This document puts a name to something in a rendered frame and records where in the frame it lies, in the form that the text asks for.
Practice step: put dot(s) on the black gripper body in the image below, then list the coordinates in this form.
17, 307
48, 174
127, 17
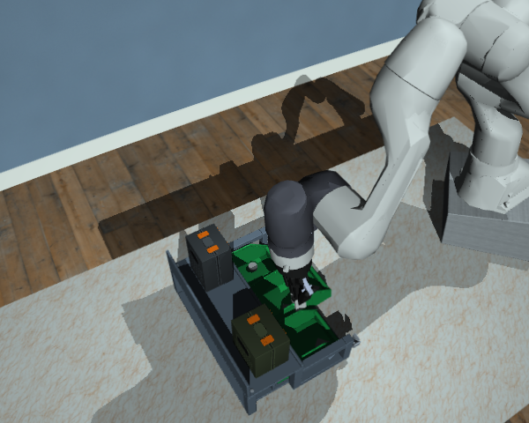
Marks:
298, 274

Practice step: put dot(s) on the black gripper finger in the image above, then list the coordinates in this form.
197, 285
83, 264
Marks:
300, 292
287, 282

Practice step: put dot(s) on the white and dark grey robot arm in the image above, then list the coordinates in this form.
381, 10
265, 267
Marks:
428, 59

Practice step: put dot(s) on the grey metal shelf rack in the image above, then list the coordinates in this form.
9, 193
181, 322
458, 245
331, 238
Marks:
212, 313

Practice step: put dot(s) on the green bin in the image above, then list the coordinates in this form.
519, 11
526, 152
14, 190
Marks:
254, 253
303, 328
272, 291

